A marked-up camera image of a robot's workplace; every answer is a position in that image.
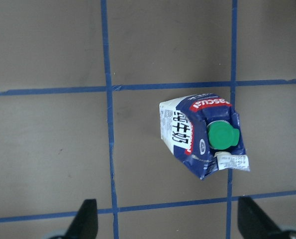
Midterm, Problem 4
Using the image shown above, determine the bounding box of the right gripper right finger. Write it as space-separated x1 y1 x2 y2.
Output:
237 197 287 239

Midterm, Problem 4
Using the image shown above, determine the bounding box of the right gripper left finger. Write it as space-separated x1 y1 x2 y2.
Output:
65 199 98 239

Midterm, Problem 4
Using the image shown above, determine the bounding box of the blue white milk carton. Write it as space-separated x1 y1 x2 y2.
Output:
159 93 250 180

